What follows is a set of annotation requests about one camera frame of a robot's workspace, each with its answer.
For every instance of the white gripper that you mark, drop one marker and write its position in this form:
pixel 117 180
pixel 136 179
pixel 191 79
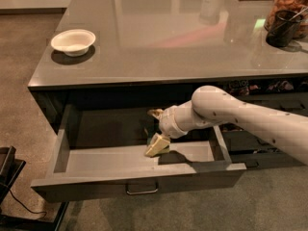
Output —
pixel 168 123

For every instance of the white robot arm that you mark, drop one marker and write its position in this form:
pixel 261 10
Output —
pixel 212 106

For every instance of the open grey top drawer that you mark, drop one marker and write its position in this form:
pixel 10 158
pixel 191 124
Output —
pixel 97 152

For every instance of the middle right grey drawer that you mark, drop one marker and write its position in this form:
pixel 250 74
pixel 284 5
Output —
pixel 239 141

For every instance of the grey kitchen counter cabinet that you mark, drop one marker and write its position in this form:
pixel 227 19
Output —
pixel 155 53

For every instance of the snack packets in drawer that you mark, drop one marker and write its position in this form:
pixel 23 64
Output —
pixel 252 87

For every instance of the bottom right grey drawer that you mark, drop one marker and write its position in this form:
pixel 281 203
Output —
pixel 266 160

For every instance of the white paper bowl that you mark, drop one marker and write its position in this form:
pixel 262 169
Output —
pixel 73 43

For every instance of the black stand at left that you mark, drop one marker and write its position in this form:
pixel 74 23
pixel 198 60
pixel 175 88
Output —
pixel 10 168

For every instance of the black cup with stirrers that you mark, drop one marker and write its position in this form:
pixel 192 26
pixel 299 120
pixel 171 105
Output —
pixel 283 27

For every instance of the glass jar of nuts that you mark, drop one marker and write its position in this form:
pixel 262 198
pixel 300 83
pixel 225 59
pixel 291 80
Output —
pixel 290 5

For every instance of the metal drawer handle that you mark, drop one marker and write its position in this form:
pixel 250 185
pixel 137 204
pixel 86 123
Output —
pixel 141 188

